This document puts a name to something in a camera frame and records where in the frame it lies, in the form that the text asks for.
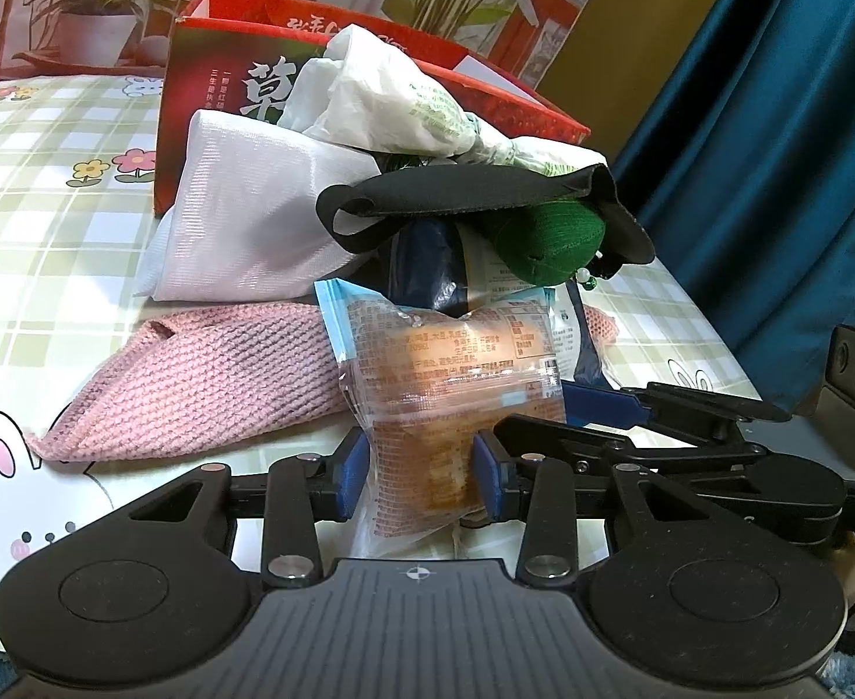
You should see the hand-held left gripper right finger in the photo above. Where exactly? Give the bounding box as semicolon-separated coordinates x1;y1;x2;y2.
473;433;701;589

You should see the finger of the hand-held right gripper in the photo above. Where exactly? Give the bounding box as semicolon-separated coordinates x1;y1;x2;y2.
495;414;759;483
564;380;793;432

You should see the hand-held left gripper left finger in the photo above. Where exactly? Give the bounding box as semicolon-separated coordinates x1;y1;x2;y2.
127;426;371;591

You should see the clear bread packet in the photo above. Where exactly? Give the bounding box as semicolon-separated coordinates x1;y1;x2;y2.
314;278;581;540

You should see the green knitted pouch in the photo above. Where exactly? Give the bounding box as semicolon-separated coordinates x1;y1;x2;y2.
387;149;618;294

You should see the white mesh cloth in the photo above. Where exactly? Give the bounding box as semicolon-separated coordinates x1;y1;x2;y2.
132;109;385;303

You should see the white plastic bag green print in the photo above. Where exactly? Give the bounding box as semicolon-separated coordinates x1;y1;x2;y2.
277;24;607;179

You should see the red strawberry cardboard box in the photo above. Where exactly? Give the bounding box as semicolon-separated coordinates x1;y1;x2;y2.
154;0;592;216

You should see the pink knitted cloth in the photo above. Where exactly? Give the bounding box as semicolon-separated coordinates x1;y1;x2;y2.
23;302;618;467

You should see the dark blue snack packet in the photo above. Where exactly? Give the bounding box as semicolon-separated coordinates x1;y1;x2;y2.
387;222;610;390

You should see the black cloth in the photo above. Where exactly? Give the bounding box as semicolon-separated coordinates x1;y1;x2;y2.
315;164;657;267

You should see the blue curtain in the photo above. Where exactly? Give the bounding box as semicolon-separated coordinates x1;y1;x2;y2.
609;0;855;416

